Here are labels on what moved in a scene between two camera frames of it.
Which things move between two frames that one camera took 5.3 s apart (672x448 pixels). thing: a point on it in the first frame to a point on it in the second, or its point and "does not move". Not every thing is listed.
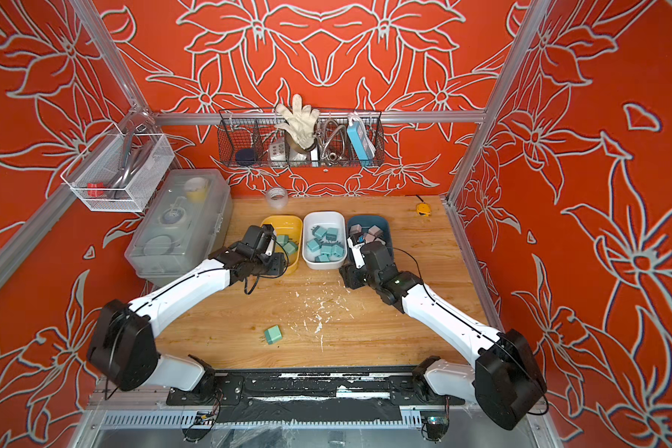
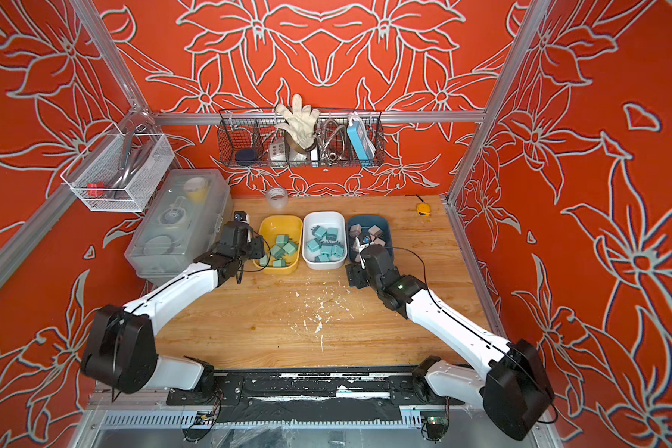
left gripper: (279, 264) to (258, 246)
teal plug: (314, 245) does not move
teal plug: (337, 250) does not move
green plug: (290, 247) does not move
